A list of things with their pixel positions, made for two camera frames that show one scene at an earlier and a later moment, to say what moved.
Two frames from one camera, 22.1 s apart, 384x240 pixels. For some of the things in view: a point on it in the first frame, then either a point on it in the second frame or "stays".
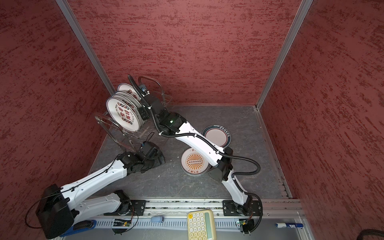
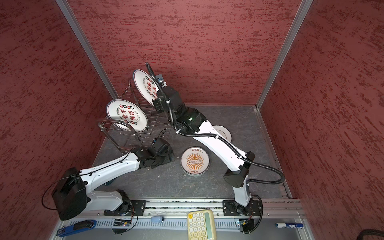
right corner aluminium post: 303,10 stays
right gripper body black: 145,112 → 159,105
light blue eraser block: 157,219 stays
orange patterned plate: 193,163 stays
